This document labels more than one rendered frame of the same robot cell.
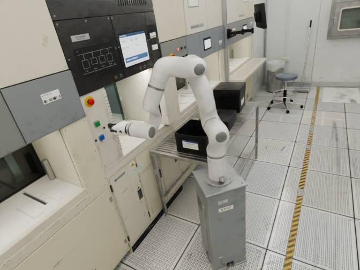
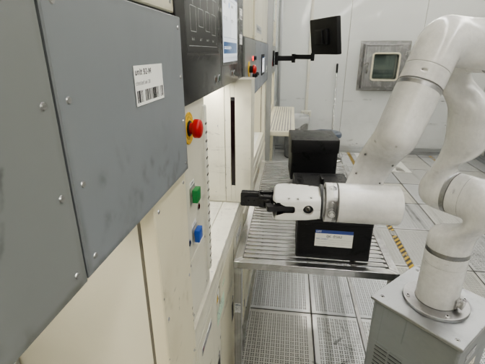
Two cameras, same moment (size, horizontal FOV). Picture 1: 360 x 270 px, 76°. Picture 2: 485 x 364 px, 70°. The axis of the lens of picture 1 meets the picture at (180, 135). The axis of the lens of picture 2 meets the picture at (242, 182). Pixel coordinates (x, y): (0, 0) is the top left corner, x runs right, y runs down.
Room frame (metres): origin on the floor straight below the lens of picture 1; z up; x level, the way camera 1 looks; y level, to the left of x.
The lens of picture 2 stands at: (0.70, 0.73, 1.50)
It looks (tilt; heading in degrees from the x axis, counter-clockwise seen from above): 21 degrees down; 334
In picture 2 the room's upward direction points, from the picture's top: straight up
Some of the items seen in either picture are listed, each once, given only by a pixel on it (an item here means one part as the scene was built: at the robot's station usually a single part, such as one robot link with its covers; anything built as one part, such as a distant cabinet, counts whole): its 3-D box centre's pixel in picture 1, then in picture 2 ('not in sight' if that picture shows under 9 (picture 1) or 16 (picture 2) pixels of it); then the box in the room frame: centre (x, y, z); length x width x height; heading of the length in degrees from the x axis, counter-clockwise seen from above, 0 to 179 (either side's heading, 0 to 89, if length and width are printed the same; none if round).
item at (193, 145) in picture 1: (198, 137); (330, 222); (1.67, -0.15, 0.85); 0.28 x 0.28 x 0.17; 55
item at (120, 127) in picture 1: (124, 128); (299, 200); (1.26, 0.32, 1.20); 0.11 x 0.10 x 0.07; 56
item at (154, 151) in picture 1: (215, 155); (302, 258); (2.08, -0.34, 0.38); 1.30 x 0.60 x 0.76; 146
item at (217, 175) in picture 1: (217, 165); (441, 276); (1.23, -0.21, 0.85); 0.19 x 0.19 x 0.18
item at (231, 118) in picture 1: (217, 118); (320, 188); (2.03, -0.39, 0.83); 0.29 x 0.29 x 0.13; 59
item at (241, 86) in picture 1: (230, 96); (311, 154); (2.41, -0.61, 0.89); 0.29 x 0.29 x 0.25; 60
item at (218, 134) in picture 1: (216, 139); (468, 218); (1.19, -0.21, 1.07); 0.19 x 0.12 x 0.24; 6
